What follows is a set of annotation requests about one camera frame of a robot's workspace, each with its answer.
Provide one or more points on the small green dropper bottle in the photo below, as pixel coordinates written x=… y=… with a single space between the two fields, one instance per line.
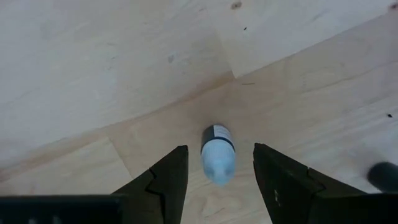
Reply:
x=217 y=161

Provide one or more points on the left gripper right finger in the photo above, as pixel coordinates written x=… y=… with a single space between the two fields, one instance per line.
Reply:
x=280 y=186

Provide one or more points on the dark round object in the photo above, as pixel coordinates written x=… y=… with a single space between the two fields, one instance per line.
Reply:
x=384 y=177

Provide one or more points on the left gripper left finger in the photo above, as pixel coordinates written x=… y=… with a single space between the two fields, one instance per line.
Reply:
x=168 y=186

